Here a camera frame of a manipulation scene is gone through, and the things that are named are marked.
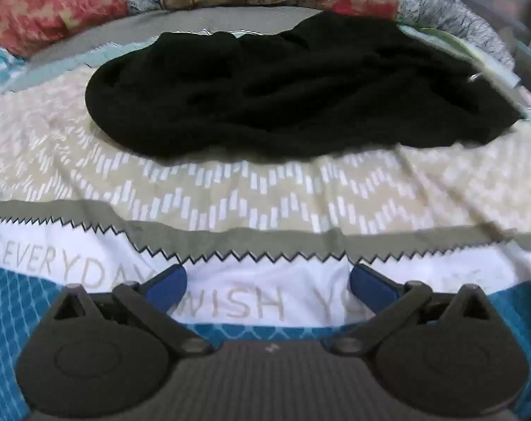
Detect black pants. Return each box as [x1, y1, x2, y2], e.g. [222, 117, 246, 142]
[85, 12, 522, 159]

